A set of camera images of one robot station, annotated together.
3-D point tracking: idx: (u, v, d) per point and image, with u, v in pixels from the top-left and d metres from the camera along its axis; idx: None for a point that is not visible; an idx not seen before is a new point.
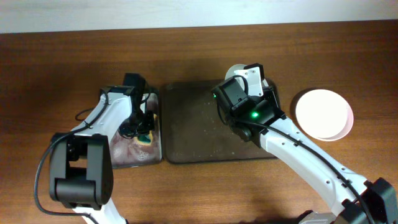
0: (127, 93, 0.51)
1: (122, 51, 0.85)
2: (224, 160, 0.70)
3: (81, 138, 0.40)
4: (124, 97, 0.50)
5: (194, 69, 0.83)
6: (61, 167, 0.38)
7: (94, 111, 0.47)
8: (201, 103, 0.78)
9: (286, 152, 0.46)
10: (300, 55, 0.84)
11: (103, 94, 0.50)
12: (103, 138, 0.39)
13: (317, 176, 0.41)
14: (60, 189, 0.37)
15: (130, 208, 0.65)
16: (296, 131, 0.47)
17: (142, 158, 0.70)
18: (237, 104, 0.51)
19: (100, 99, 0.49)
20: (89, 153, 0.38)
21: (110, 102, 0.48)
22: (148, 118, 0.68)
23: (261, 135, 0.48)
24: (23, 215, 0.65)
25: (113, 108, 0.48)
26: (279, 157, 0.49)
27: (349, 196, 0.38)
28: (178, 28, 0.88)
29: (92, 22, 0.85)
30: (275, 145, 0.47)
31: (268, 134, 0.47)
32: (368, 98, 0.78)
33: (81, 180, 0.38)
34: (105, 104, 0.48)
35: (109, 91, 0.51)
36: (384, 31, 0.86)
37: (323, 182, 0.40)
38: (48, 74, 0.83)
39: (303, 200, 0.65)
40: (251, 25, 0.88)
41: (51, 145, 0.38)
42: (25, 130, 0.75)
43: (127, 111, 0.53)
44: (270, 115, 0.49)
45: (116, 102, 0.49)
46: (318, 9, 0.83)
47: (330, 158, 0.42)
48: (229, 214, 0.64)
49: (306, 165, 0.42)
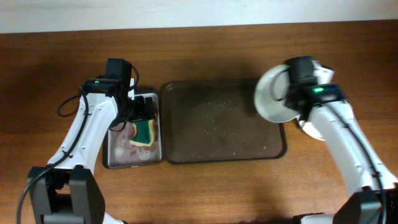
0: (109, 93, 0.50)
1: (123, 51, 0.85)
2: (224, 160, 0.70)
3: (62, 170, 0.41)
4: (107, 99, 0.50)
5: (194, 68, 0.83)
6: (45, 204, 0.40)
7: (73, 126, 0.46)
8: (200, 103, 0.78)
9: (331, 129, 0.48)
10: (300, 55, 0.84)
11: (83, 102, 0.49)
12: (83, 174, 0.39)
13: (351, 158, 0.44)
14: (48, 219, 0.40)
15: (130, 208, 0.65)
16: (349, 117, 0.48)
17: (145, 157, 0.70)
18: (305, 78, 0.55)
19: (79, 108, 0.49)
20: (73, 190, 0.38)
21: (90, 111, 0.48)
22: (138, 106, 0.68)
23: (318, 109, 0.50)
24: (22, 215, 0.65)
25: (94, 117, 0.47)
26: (319, 131, 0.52)
27: (372, 185, 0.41)
28: (178, 28, 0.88)
29: (93, 21, 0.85)
30: (324, 119, 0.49)
31: (323, 109, 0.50)
32: (368, 98, 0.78)
33: (69, 211, 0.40)
34: (85, 114, 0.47)
35: (89, 95, 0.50)
36: (382, 32, 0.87)
37: (354, 164, 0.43)
38: (48, 74, 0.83)
39: (303, 200, 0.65)
40: (251, 25, 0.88)
41: (27, 187, 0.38)
42: (25, 130, 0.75)
43: (115, 110, 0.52)
44: (334, 96, 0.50)
45: (97, 110, 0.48)
46: (318, 9, 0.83)
47: (372, 150, 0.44)
48: (229, 214, 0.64)
49: (345, 145, 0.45)
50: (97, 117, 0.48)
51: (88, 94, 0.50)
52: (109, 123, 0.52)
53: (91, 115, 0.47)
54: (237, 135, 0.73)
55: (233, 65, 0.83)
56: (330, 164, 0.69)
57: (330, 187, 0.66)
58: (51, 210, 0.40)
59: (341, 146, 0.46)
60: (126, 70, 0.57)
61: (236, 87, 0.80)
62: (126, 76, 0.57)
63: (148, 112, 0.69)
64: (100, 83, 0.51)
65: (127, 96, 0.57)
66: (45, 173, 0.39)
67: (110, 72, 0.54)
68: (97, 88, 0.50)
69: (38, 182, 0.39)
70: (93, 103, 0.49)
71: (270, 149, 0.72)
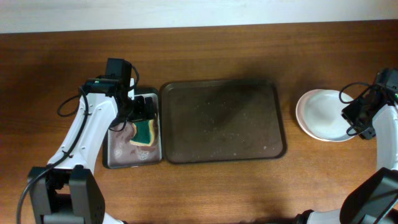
0: (109, 93, 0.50)
1: (123, 51, 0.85)
2: (224, 160, 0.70)
3: (62, 170, 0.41)
4: (106, 99, 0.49)
5: (194, 68, 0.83)
6: (44, 204, 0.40)
7: (73, 126, 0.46)
8: (200, 103, 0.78)
9: (390, 123, 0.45)
10: (300, 55, 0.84)
11: (82, 102, 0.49)
12: (83, 173, 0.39)
13: (395, 150, 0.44)
14: (48, 219, 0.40)
15: (130, 208, 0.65)
16: None
17: (143, 158, 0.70)
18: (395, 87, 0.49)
19: (79, 108, 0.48)
20: (73, 189, 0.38)
21: (90, 111, 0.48)
22: (138, 106, 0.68)
23: (388, 110, 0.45)
24: (22, 215, 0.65)
25: (94, 117, 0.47)
26: (376, 115, 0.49)
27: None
28: (178, 28, 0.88)
29: (92, 21, 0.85)
30: (388, 114, 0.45)
31: (392, 109, 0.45)
32: None
33: (68, 211, 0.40)
34: (85, 114, 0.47)
35: (89, 95, 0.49)
36: (382, 32, 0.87)
37: (395, 157, 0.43)
38: (48, 74, 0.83)
39: (303, 200, 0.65)
40: (251, 25, 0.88)
41: (27, 187, 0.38)
42: (25, 130, 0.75)
43: (115, 111, 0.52)
44: None
45: (97, 111, 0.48)
46: (318, 9, 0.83)
47: None
48: (229, 214, 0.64)
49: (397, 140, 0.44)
50: (97, 117, 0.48)
51: (89, 94, 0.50)
52: (109, 123, 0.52)
53: (91, 115, 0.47)
54: (237, 135, 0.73)
55: (233, 65, 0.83)
56: (331, 164, 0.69)
57: (330, 187, 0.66)
58: (51, 210, 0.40)
59: (392, 137, 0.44)
60: (126, 70, 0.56)
61: (236, 87, 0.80)
62: (126, 76, 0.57)
63: (148, 111, 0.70)
64: (100, 83, 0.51)
65: (126, 97, 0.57)
66: (45, 174, 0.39)
67: (110, 72, 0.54)
68: (97, 88, 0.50)
69: (38, 182, 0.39)
70: (93, 103, 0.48)
71: (270, 150, 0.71)
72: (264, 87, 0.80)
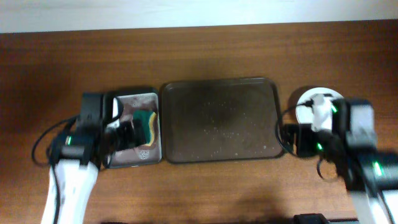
0: (83, 162, 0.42)
1: (123, 51, 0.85)
2: (224, 160, 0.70)
3: None
4: (80, 172, 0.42)
5: (194, 68, 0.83)
6: None
7: (46, 211, 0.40)
8: (200, 103, 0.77)
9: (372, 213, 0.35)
10: (300, 55, 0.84)
11: (52, 177, 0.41)
12: None
13: None
14: None
15: (130, 208, 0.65)
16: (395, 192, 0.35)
17: (144, 157, 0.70)
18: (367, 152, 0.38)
19: (50, 188, 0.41)
20: None
21: (63, 195, 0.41)
22: (124, 132, 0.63)
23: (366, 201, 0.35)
24: (23, 215, 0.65)
25: (69, 201, 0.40)
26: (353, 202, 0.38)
27: None
28: (178, 28, 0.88)
29: (93, 22, 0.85)
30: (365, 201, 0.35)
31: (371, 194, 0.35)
32: (369, 98, 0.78)
33: None
34: (58, 201, 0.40)
35: (58, 168, 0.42)
36: (383, 31, 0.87)
37: None
38: (48, 74, 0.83)
39: (303, 200, 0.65)
40: (251, 25, 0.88)
41: None
42: (25, 130, 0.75)
43: (94, 172, 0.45)
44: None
45: (71, 191, 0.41)
46: (318, 9, 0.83)
47: None
48: (229, 214, 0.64)
49: None
50: (74, 200, 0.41)
51: (58, 167, 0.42)
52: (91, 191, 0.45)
53: (67, 200, 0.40)
54: (237, 135, 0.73)
55: (233, 65, 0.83)
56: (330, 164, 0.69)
57: (330, 186, 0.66)
58: None
59: None
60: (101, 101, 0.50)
61: (236, 86, 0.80)
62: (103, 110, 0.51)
63: (138, 135, 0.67)
64: (71, 142, 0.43)
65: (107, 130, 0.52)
66: None
67: (85, 113, 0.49)
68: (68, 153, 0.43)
69: None
70: (63, 181, 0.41)
71: (270, 149, 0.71)
72: (264, 86, 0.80)
